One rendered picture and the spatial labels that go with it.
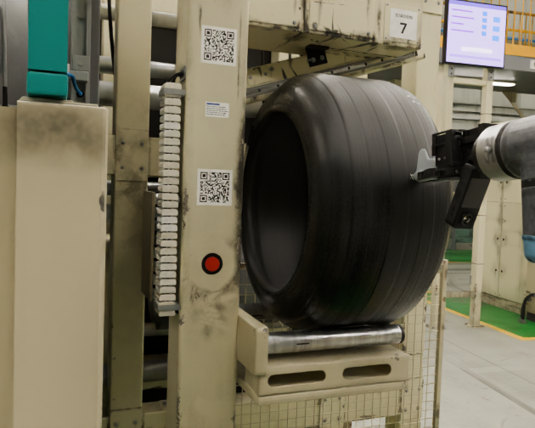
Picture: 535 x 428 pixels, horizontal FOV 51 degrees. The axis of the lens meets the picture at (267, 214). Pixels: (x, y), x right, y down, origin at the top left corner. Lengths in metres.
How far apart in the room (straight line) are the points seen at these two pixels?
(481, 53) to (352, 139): 4.39
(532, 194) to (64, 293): 0.68
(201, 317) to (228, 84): 0.49
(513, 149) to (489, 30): 4.66
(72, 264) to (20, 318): 0.04
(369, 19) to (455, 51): 3.65
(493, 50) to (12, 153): 5.32
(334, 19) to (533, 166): 0.90
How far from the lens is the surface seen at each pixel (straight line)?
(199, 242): 1.18
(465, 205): 1.00
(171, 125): 1.17
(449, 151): 1.01
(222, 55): 1.21
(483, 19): 5.52
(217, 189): 1.18
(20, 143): 0.30
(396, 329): 1.33
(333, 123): 1.12
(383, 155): 1.11
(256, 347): 1.14
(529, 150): 0.87
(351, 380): 1.27
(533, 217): 0.86
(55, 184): 0.30
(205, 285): 1.19
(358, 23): 1.66
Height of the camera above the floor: 1.23
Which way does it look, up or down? 3 degrees down
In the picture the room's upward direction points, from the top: 2 degrees clockwise
